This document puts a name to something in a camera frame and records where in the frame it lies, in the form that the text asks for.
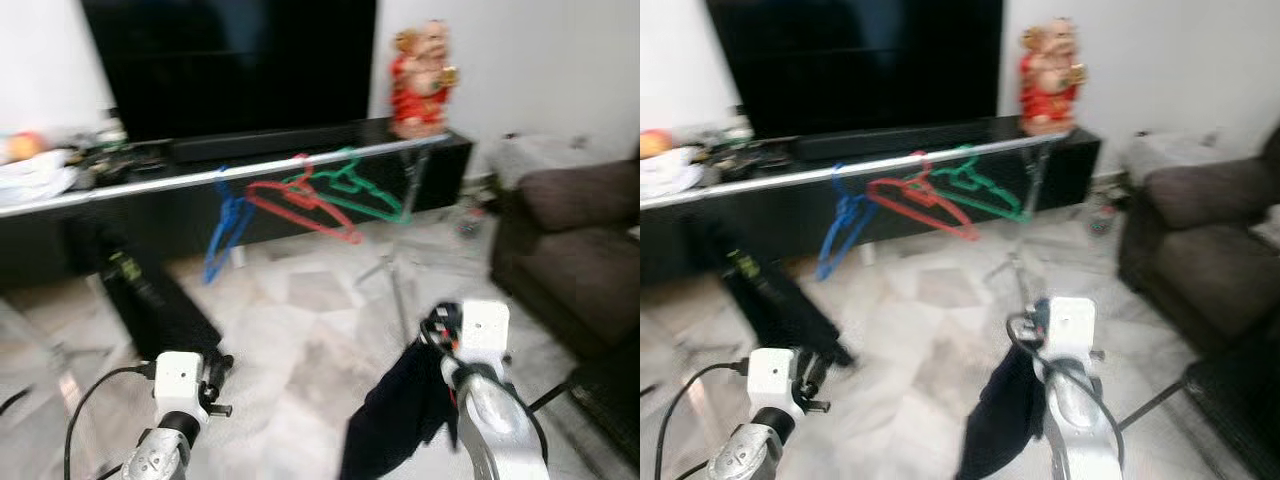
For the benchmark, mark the black shirt with red stripe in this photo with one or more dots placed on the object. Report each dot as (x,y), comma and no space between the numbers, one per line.
(395,420)
(1000,420)

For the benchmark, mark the blue plastic hanger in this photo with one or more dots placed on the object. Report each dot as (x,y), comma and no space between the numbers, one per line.
(232,210)
(848,208)

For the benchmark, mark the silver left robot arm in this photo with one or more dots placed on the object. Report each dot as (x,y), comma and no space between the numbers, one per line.
(160,455)
(745,455)

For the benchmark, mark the red plastic hanger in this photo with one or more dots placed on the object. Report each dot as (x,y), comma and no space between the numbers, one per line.
(300,195)
(920,193)

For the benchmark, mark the black shirt with small logo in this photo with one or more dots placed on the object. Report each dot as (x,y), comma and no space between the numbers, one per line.
(150,300)
(770,300)

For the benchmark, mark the black tripod leg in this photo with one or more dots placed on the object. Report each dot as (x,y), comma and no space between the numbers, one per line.
(1155,405)
(550,397)

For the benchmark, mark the dark brown sofa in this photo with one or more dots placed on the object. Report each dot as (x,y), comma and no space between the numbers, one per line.
(1200,260)
(570,260)

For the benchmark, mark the black television console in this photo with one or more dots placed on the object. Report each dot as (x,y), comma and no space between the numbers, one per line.
(60,245)
(700,240)

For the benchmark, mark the black low side table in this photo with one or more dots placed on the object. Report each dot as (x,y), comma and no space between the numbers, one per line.
(1235,410)
(610,400)

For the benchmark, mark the silver metal clothes rack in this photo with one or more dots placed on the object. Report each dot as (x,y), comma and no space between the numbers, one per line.
(780,182)
(150,187)

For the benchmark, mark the black soundbar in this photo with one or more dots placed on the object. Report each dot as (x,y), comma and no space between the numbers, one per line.
(260,145)
(890,143)

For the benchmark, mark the red gold seated figurine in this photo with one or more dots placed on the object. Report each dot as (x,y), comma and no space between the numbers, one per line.
(1048,95)
(420,95)

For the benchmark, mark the stack of white papers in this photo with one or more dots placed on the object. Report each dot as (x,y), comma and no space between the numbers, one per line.
(35,180)
(670,175)

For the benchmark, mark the orange red round plush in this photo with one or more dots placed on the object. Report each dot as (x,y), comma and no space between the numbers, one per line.
(25,147)
(655,144)

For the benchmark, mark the black flat television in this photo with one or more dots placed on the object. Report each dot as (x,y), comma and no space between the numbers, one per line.
(230,60)
(850,60)

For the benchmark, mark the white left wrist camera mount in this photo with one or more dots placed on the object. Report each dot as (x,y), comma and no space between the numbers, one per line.
(180,385)
(772,380)

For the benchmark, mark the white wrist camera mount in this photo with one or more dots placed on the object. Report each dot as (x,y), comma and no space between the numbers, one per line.
(1072,325)
(485,330)
(180,385)
(772,380)

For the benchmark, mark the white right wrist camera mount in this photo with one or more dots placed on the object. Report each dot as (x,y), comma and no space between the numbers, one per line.
(485,330)
(1072,325)

